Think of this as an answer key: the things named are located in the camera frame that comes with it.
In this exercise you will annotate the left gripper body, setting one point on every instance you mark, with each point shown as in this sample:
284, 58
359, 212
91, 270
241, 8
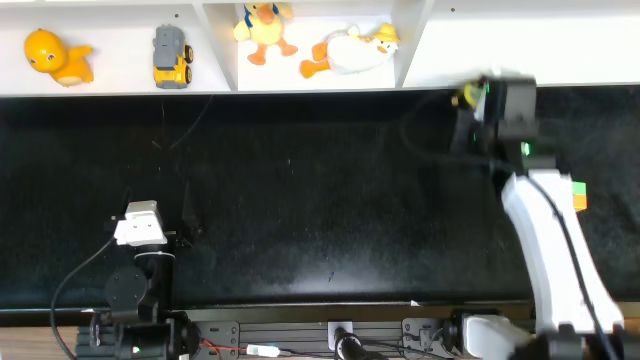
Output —
179, 240

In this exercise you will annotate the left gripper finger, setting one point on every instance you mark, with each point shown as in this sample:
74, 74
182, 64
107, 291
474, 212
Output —
125, 199
191, 215

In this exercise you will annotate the many-coloured puzzle cube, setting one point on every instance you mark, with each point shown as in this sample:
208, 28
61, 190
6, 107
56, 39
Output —
579, 195

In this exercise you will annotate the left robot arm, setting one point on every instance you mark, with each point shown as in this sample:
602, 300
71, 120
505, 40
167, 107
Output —
152, 280

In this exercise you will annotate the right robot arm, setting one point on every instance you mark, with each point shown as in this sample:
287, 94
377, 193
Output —
550, 250

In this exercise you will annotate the grey and yellow toy truck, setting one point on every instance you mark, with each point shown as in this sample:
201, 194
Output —
170, 57

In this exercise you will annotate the yellow rubber duck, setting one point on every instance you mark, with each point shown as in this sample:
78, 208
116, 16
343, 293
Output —
52, 57

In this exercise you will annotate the white plush duck yellow hat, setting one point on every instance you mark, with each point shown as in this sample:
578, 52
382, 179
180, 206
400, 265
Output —
355, 52

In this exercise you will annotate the white shelf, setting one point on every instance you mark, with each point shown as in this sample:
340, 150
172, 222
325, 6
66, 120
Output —
525, 50

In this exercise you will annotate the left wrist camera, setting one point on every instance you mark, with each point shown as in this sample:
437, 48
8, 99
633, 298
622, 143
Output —
140, 224

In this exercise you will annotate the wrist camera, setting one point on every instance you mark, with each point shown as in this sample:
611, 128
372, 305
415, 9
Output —
519, 105
140, 224

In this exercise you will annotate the mounting rail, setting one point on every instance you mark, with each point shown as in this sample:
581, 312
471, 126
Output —
290, 332

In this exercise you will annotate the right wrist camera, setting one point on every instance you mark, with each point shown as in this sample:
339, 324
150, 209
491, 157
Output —
519, 105

